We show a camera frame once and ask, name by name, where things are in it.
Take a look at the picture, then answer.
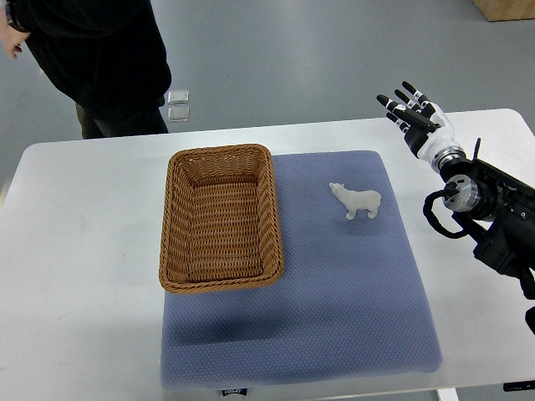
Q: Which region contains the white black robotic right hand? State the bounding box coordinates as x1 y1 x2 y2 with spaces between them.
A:
376 81 466 173

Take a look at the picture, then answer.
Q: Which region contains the white bear figurine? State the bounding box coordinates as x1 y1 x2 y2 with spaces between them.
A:
329 182 382 221

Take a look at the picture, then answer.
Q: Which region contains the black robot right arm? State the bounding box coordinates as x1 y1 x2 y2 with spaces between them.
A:
423 145 534 300

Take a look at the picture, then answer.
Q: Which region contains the brown wicker basket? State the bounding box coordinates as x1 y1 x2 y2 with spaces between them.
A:
159 144 284 294

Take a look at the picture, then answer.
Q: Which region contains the brown cardboard box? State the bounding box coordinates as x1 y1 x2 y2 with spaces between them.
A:
472 0 535 22

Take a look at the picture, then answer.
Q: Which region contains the blue grey table mat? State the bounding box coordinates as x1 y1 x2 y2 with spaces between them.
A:
160 150 442 391

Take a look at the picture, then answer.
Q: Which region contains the lower clear floor plate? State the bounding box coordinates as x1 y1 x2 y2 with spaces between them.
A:
167 105 190 122

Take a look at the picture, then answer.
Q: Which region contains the clear floor plate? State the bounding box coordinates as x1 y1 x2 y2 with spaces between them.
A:
167 89 190 104
167 105 190 122

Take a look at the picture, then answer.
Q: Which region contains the upper clear floor plate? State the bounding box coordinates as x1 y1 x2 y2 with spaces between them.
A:
167 89 190 104

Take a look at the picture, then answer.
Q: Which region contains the black table control panel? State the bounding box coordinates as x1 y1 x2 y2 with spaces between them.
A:
502 380 535 392

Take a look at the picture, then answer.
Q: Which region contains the black table brand label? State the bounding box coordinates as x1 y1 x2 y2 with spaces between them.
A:
222 388 247 397

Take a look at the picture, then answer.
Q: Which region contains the person in black clothes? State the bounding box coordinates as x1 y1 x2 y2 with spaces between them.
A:
1 0 171 140

